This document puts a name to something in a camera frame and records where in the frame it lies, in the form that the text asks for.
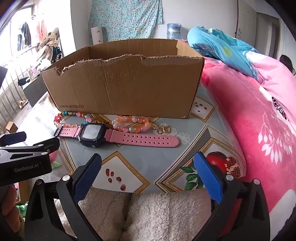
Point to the brown cardboard box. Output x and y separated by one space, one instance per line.
127 88

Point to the fruit print tablecloth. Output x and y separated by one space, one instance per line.
143 157

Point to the pink floral blanket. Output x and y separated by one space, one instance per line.
254 127

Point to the blue printed quilt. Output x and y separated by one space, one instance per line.
222 46

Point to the floral hanging cloth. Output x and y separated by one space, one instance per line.
124 18

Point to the dark hanging jacket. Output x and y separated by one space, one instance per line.
25 34

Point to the person's left hand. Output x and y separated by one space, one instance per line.
9 208

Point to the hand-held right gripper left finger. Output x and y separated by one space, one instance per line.
89 176

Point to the white fleece cloth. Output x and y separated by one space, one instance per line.
150 215

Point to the pair of slippers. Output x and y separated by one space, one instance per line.
23 103

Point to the blue water jug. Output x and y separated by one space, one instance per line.
174 31

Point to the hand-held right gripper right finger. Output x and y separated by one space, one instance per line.
208 176

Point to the white panelled door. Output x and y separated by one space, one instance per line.
266 34

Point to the square digital wrist watch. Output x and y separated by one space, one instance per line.
92 134

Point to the pile of clothes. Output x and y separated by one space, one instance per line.
49 41

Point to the grey cabinet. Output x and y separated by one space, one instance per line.
34 90

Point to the small cardboard box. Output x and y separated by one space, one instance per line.
11 127

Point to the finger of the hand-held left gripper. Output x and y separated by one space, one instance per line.
52 142
13 138

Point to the red gift bag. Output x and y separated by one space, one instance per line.
55 157

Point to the metal railing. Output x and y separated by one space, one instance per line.
9 97

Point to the pink hanging garment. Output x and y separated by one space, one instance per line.
41 30

